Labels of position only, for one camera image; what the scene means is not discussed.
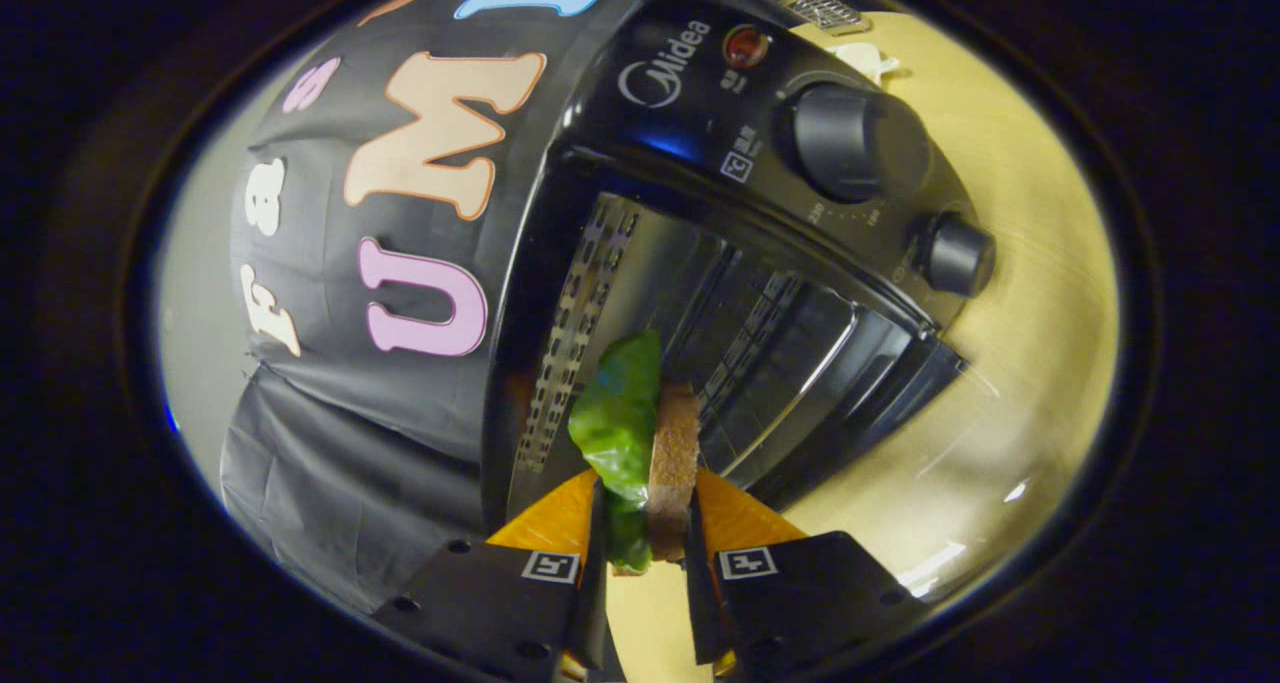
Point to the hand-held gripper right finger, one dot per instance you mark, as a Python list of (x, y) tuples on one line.
[(700, 613)]

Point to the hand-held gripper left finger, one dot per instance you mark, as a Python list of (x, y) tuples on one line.
[(595, 603)]

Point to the lettuce sandwich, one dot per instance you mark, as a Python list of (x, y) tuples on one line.
[(620, 413)]

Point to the black toaster oven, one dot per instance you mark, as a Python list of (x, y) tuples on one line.
[(700, 133)]

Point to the black backdrop cloth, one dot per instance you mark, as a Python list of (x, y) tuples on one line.
[(330, 433)]

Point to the white divided grain dish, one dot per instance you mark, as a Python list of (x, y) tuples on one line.
[(865, 61)]

